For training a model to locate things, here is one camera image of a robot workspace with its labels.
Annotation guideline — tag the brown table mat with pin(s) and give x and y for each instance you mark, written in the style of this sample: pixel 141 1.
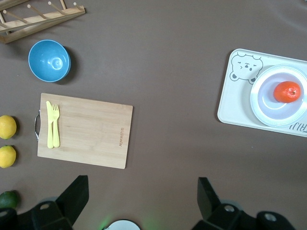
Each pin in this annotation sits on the brown table mat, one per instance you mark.
pixel 168 107

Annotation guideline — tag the white round plate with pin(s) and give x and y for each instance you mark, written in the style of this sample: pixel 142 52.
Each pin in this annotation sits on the white round plate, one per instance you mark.
pixel 266 107

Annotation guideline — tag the dark green lime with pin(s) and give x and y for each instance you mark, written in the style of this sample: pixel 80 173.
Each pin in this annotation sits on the dark green lime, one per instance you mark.
pixel 8 200

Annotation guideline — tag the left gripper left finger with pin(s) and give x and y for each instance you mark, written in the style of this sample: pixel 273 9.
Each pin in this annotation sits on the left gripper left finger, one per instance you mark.
pixel 72 198

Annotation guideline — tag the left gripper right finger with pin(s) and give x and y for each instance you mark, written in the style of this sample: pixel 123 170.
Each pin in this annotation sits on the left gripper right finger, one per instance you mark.
pixel 207 201

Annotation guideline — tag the blue bowl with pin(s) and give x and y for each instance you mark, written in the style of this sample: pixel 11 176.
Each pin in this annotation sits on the blue bowl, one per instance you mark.
pixel 49 61

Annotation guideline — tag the wooden cutting board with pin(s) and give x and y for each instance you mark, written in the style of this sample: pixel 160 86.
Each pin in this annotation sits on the wooden cutting board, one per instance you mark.
pixel 91 134

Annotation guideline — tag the orange fruit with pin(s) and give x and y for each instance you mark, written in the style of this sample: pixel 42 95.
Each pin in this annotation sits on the orange fruit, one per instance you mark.
pixel 286 91

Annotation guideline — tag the cream tray with bear print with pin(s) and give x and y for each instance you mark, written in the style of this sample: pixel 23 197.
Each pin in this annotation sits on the cream tray with bear print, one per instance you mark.
pixel 235 105

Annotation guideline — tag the yellow plastic fork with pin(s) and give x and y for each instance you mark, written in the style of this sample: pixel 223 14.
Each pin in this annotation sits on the yellow plastic fork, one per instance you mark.
pixel 56 129

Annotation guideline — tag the yellow lemon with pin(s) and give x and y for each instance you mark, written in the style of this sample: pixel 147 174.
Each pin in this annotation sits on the yellow lemon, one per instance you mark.
pixel 7 127
pixel 6 157

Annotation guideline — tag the wooden peg rack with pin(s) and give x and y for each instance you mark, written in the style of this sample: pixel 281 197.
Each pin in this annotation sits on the wooden peg rack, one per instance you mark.
pixel 36 22

